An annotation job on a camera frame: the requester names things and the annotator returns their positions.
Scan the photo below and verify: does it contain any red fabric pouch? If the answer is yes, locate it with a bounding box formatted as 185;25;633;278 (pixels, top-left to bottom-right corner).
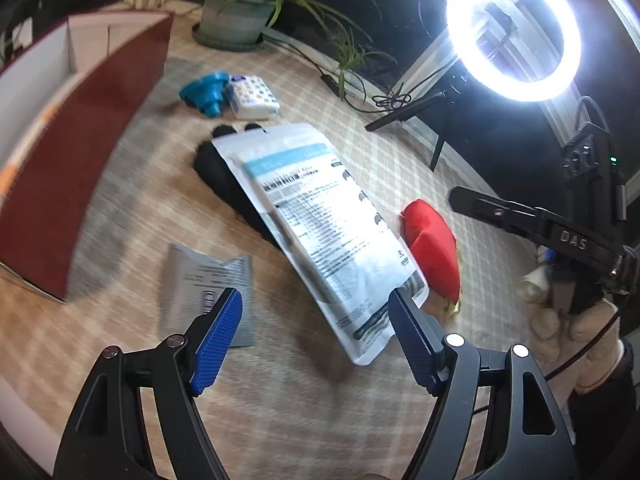
401;198;461;304

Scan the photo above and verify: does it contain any grey printed plastic bag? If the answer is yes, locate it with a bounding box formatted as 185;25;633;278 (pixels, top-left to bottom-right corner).
158;244;255;348

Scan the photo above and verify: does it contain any white printed plastic pouch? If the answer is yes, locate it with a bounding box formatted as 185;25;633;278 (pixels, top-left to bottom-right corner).
212;124;428;366

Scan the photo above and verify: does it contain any black fuzzy cloth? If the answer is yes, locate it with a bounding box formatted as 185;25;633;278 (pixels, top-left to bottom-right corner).
193;141;281;250

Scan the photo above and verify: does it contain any white patterned tissue pack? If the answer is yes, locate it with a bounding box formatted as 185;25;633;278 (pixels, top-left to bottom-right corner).
224;75;281;120

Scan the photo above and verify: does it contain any blue plastic funnel toy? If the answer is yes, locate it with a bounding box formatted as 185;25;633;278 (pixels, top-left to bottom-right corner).
179;72;229;118

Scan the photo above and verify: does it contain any right hand in beige glove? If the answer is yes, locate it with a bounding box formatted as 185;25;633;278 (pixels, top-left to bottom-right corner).
516;263;624;405

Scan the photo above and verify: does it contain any black tripod stand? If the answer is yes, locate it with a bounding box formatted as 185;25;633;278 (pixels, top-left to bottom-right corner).
364;56;468;172

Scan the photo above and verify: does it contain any plaid beige table cloth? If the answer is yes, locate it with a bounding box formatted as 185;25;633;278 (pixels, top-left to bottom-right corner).
1;18;535;479

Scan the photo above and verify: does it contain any dark red cardboard box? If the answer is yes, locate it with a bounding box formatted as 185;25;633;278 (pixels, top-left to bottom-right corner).
1;10;174;301

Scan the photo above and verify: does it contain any potted spider plant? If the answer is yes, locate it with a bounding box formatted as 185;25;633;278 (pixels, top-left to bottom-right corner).
192;0;372;100

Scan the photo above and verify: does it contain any black power cable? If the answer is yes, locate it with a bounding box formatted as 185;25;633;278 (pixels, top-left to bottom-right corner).
261;34;417;114

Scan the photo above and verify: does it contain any white ring light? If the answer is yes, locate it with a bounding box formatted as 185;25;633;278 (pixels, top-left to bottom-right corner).
446;0;582;102

